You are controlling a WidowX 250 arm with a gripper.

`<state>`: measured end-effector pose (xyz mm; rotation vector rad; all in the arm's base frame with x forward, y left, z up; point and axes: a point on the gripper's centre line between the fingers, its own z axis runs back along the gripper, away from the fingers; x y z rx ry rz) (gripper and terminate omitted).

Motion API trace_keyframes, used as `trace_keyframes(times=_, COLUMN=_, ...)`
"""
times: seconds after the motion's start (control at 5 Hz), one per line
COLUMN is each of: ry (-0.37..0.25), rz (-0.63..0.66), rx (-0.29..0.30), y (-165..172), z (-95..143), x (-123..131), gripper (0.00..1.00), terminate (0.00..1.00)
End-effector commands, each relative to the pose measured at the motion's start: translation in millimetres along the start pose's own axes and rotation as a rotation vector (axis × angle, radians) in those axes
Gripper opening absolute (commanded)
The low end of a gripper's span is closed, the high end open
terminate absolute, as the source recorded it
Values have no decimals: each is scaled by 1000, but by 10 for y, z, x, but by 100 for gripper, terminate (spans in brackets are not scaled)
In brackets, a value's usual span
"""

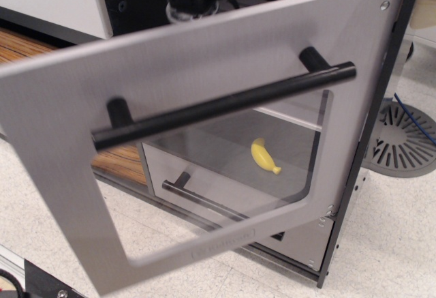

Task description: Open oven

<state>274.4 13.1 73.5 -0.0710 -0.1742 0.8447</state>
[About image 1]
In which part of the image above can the grey toy oven door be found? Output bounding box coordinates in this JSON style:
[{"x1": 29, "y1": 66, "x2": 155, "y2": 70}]
[{"x1": 0, "y1": 0, "x2": 406, "y2": 295}]

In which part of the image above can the black oven door handle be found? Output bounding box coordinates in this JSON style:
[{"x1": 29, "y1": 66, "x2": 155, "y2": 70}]
[{"x1": 91, "y1": 47, "x2": 357, "y2": 151}]

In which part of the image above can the black drawer handle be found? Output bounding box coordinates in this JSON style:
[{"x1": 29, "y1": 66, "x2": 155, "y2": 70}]
[{"x1": 159, "y1": 170, "x2": 290, "y2": 227}]

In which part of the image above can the yellow toy banana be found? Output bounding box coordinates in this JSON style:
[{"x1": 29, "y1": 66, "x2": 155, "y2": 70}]
[{"x1": 251, "y1": 138, "x2": 281, "y2": 175}]

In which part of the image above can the grey slotted round base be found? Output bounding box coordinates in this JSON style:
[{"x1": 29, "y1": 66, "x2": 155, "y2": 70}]
[{"x1": 362, "y1": 101, "x2": 435, "y2": 178}]

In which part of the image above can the black plate with screw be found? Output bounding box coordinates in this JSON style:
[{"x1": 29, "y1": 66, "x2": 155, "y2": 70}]
[{"x1": 24, "y1": 260, "x2": 84, "y2": 298}]

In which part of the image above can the black toy kitchen frame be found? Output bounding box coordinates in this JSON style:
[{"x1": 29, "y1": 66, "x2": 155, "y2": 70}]
[{"x1": 0, "y1": 0, "x2": 419, "y2": 288}]

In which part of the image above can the white oven shelf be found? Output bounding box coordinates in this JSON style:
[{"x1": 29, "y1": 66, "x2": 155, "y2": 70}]
[{"x1": 254, "y1": 107, "x2": 322, "y2": 132}]

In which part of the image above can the upper wood-pattern storage bin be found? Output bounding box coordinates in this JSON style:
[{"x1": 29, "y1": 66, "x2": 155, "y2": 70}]
[{"x1": 1, "y1": 27, "x2": 72, "y2": 64}]

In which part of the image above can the grey lower drawer front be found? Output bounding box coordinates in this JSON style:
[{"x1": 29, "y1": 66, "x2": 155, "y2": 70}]
[{"x1": 142, "y1": 144, "x2": 333, "y2": 271}]

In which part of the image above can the wood-pattern storage bin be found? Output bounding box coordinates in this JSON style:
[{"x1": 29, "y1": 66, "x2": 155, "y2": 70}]
[
  {"x1": 91, "y1": 145, "x2": 146, "y2": 185},
  {"x1": 1, "y1": 27, "x2": 72, "y2": 64}
]

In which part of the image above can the lower wood-pattern storage bin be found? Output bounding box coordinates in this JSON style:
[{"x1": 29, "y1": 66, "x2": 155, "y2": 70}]
[{"x1": 91, "y1": 145, "x2": 146, "y2": 185}]

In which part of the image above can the blue cable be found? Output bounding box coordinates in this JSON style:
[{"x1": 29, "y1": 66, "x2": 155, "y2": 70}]
[{"x1": 393, "y1": 92, "x2": 436, "y2": 144}]

